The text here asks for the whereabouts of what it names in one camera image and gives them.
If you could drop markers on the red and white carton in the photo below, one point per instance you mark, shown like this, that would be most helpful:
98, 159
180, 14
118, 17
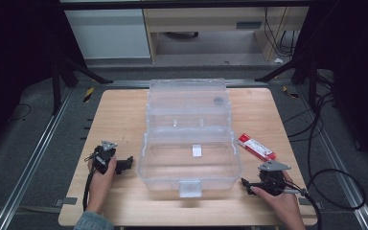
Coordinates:
257, 147

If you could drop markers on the grey table bracket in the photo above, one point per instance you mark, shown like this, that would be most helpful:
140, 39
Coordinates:
303, 201
66, 201

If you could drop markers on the black metal stand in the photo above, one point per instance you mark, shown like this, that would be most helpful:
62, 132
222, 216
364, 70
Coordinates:
306, 73
57, 83

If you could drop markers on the dark round object under desk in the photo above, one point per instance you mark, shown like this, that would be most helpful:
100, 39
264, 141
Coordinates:
182, 35

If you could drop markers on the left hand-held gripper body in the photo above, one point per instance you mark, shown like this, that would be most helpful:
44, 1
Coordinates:
103, 159

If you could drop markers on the person's right hand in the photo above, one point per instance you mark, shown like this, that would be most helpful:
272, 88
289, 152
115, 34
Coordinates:
284, 204

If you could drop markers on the grey right gripper plug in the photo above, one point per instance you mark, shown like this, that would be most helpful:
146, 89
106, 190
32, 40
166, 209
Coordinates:
292, 191

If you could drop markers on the white cabinet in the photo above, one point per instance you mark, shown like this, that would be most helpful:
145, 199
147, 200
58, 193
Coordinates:
108, 33

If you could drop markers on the small white floor object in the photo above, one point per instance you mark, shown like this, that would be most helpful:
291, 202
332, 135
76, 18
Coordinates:
278, 60

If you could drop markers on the clear plastic storage box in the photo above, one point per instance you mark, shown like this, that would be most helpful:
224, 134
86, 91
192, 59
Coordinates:
190, 153

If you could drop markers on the person's left hand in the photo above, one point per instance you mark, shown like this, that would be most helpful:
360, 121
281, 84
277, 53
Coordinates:
100, 188

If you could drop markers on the yellow black tape strip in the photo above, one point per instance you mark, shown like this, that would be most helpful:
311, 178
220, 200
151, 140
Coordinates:
88, 94
290, 92

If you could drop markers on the short metal floor rail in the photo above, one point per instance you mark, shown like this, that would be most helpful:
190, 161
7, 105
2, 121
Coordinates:
127, 83

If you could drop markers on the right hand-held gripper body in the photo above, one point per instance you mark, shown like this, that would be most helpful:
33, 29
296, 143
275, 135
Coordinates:
272, 182

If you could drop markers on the light wooden desk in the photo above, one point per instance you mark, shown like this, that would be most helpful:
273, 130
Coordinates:
204, 19

